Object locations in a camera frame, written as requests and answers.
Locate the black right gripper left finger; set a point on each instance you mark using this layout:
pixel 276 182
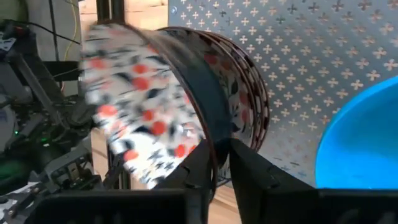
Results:
pixel 124 207

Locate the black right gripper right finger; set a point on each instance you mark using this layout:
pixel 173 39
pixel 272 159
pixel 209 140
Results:
pixel 295 207

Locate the blue plastic bowl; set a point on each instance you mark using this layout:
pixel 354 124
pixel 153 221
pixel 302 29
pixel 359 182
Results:
pixel 367 140

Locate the floral patterned ceramic bowl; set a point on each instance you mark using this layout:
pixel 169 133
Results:
pixel 140 93
pixel 237 87
pixel 259 102
pixel 266 109

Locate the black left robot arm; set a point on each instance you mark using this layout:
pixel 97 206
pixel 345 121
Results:
pixel 37 90

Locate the grey perforated metal shelf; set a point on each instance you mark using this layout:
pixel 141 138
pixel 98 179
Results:
pixel 311 46

